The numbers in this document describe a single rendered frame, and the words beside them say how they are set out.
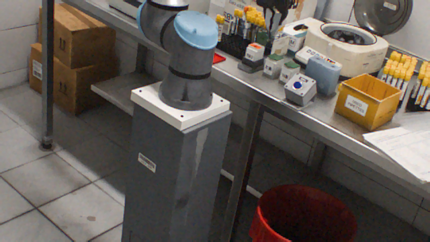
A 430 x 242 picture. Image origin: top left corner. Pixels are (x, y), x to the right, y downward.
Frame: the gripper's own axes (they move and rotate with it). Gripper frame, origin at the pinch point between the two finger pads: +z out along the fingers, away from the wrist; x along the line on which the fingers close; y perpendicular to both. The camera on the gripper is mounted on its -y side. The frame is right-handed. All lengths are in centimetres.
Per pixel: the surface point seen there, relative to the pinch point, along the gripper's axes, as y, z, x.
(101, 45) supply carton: 29, 60, 124
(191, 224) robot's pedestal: -45, 48, -17
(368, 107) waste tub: -8.3, 4.7, -43.5
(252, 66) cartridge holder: -9.2, 9.4, -2.4
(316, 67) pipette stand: -2.5, 3.1, -21.1
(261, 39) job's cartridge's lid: -3.9, 1.9, 0.1
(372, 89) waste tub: 4.7, 4.9, -37.8
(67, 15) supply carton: 22, 49, 144
